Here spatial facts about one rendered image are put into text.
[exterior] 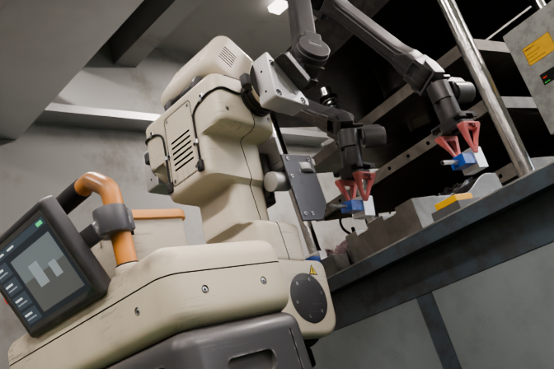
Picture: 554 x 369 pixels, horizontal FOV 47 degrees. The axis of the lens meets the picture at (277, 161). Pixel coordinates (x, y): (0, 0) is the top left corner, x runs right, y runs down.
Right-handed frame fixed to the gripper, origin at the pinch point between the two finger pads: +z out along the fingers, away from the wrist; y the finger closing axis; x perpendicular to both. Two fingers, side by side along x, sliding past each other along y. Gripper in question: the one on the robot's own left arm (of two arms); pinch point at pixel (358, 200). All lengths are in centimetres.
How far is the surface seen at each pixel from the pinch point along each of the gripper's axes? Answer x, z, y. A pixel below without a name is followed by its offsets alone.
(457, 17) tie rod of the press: -64, -71, 2
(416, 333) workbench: -0.7, 35.6, -11.6
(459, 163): -6.2, -1.5, -29.3
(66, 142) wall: -17, -123, 298
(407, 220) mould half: 1.0, 9.5, -16.7
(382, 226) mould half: 1.1, 9.0, -8.0
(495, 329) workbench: -0.8, 36.9, -33.5
